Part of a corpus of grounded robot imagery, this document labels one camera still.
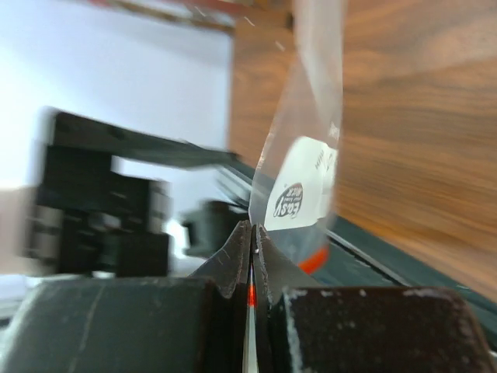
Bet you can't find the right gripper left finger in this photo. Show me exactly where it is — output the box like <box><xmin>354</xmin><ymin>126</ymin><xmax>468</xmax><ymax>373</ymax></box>
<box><xmin>1</xmin><ymin>221</ymin><xmax>251</xmax><ymax>372</ymax></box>

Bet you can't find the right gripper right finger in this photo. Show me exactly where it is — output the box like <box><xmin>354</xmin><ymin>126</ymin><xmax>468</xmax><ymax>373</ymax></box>
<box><xmin>251</xmin><ymin>225</ymin><xmax>496</xmax><ymax>372</ymax></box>

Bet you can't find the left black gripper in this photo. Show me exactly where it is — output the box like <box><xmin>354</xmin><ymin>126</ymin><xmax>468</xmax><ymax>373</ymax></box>
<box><xmin>23</xmin><ymin>109</ymin><xmax>238</xmax><ymax>277</ymax></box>

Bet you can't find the clear zip top bag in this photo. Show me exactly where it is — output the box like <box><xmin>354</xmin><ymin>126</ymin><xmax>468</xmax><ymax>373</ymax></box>
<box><xmin>242</xmin><ymin>0</ymin><xmax>345</xmax><ymax>373</ymax></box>

